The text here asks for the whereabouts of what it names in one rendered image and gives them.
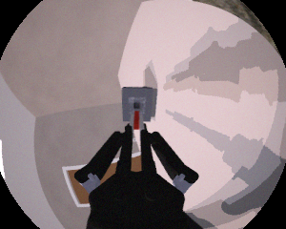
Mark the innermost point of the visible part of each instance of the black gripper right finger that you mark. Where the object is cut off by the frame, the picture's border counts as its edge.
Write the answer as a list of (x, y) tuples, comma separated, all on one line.
[(182, 176)]

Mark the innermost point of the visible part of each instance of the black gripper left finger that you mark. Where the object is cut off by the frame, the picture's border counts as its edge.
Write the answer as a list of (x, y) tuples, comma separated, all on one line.
[(90, 175)]

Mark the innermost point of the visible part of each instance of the dark red cylinder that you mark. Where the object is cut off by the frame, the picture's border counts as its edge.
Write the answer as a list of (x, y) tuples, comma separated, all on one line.
[(136, 120)]

